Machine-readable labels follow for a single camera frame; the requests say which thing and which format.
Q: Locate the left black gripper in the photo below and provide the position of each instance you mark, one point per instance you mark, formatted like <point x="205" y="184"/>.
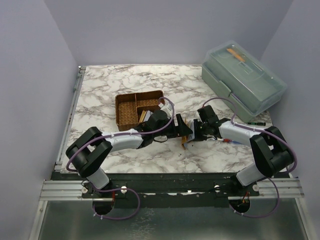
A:
<point x="181" y="130"/>

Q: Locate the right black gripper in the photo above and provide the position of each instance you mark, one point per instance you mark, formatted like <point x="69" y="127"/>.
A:
<point x="197" y="137"/>

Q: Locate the yellow leather card holder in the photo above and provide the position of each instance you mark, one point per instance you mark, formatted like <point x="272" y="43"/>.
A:
<point x="190" y="137"/>

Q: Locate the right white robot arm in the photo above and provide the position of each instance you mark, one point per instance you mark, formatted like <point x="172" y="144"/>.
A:
<point x="271" y="153"/>

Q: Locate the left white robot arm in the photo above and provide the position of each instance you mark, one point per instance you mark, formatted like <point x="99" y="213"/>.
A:
<point x="89" y="151"/>

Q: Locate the red blue screwdriver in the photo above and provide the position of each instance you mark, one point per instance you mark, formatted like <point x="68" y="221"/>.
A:
<point x="225" y="140"/>

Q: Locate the small black green screwdriver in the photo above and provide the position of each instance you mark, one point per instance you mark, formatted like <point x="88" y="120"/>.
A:
<point x="257" y="123"/>

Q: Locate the clear lid plastic toolbox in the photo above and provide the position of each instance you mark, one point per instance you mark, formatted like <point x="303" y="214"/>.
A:
<point x="249" y="85"/>

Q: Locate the brown woven basket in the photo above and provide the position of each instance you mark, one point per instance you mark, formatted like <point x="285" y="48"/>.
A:
<point x="130" y="107"/>

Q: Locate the orange tool inside toolbox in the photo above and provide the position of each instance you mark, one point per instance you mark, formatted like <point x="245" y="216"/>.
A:
<point x="235" y="54"/>

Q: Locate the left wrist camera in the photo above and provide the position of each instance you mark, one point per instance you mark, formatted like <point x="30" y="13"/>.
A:
<point x="167" y="108"/>

